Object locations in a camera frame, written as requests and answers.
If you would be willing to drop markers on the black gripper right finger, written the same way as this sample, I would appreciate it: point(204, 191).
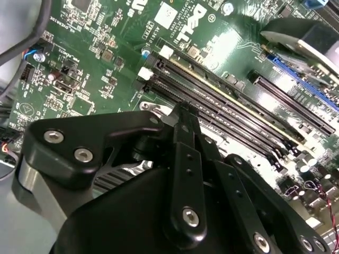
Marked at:
point(238, 180)

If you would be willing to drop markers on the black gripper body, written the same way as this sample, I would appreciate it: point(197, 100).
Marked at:
point(119, 219)

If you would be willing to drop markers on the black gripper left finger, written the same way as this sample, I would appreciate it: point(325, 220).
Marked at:
point(79, 127)

